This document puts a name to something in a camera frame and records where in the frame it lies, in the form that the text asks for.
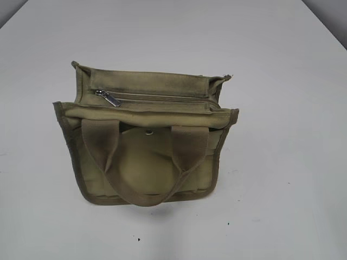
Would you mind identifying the silver metal zipper pull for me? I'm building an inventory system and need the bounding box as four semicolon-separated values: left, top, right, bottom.
95;90;121;107

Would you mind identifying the olive yellow canvas bag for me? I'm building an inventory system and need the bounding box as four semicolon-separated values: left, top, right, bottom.
54;62;239;207

